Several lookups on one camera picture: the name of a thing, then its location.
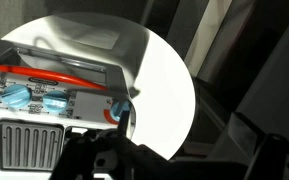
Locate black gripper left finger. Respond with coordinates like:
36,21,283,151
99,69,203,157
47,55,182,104
49,137,94,180

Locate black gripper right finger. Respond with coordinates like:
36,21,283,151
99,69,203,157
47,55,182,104
244,134,289,180

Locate light blue stove knob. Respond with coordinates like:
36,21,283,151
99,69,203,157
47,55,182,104
110,102,130,121
42,90,68,113
1,84,32,108

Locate orange oven door handle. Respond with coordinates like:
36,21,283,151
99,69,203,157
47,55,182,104
0,65,106,90

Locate grey toy stove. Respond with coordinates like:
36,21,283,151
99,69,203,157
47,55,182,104
0,38,137,180

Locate grey stove centre grill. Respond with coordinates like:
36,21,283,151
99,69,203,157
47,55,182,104
0,120,64,172

